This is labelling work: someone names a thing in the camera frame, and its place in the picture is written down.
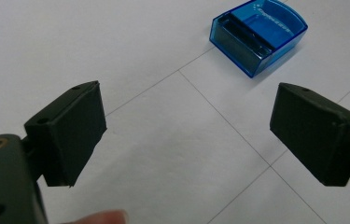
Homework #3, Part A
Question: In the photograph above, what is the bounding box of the blue transparent plastic box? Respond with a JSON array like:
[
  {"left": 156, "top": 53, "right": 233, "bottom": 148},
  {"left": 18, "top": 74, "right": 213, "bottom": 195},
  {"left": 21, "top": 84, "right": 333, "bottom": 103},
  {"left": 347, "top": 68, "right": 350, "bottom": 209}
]
[{"left": 208, "top": 0, "right": 309, "bottom": 79}]

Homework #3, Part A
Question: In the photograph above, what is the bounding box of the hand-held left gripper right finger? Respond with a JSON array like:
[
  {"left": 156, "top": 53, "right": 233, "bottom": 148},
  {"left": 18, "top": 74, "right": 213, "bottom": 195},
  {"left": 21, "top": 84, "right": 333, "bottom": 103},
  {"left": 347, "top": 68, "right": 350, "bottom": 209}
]
[{"left": 269, "top": 82, "right": 350, "bottom": 224}]

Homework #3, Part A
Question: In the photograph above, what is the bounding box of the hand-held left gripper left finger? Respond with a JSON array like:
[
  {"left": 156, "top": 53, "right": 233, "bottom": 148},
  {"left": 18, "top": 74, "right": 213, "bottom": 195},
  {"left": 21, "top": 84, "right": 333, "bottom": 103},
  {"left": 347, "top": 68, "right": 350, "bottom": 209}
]
[{"left": 0, "top": 80, "right": 108, "bottom": 224}]

